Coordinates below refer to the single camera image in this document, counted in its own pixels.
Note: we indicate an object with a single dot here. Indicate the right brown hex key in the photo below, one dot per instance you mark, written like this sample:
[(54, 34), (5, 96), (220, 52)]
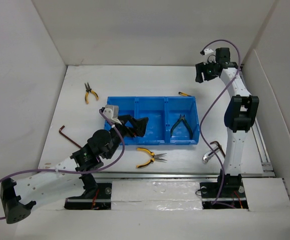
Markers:
[(218, 147)]

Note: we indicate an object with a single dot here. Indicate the aluminium rail front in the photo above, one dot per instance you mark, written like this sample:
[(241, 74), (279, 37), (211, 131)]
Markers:
[(144, 175)]

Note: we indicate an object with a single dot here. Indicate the dark green cutting pliers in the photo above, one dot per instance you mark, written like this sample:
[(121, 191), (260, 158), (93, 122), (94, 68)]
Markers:
[(182, 119)]

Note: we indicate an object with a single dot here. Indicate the blue bin middle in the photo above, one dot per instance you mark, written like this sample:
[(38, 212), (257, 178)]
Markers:
[(153, 108)]

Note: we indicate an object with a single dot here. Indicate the blue bin right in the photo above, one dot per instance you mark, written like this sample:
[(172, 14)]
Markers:
[(175, 106)]

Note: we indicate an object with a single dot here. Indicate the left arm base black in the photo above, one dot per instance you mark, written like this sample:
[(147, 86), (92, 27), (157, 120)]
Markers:
[(99, 200)]

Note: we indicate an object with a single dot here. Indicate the silver metal tool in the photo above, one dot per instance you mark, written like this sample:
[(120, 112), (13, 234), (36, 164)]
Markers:
[(209, 155)]

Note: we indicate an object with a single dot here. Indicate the blue bin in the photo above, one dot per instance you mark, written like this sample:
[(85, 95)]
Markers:
[(153, 108), (175, 106), (126, 106)]

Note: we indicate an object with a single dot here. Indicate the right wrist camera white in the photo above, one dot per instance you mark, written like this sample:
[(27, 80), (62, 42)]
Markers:
[(206, 51)]

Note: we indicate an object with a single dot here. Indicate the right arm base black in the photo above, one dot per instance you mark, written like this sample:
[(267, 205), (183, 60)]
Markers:
[(229, 198)]

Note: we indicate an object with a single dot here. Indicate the left brown hex key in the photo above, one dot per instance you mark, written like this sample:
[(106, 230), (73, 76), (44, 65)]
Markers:
[(60, 131)]

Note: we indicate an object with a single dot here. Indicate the brown hex key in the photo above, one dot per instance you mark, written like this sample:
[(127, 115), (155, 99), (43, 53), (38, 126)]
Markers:
[(60, 131), (218, 147)]

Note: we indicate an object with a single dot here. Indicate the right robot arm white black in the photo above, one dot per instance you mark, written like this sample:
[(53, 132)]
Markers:
[(239, 116)]

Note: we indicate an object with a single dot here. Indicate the small yellow needle-nose pliers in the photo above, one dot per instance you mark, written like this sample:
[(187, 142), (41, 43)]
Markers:
[(89, 91)]

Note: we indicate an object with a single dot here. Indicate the yellow utility knife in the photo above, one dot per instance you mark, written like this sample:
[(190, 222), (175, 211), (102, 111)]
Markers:
[(184, 94)]

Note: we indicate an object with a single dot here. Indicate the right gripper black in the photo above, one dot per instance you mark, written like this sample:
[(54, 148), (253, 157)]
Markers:
[(201, 68)]

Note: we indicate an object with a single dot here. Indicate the large yellow needle-nose pliers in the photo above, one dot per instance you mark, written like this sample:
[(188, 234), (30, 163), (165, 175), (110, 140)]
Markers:
[(152, 157)]

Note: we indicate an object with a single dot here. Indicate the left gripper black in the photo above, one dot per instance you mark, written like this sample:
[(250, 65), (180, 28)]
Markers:
[(139, 124)]

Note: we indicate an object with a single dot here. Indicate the blue bin left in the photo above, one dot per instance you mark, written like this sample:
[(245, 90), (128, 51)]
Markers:
[(126, 106)]

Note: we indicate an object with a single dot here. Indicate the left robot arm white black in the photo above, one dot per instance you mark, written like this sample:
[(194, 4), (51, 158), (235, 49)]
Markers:
[(20, 197)]

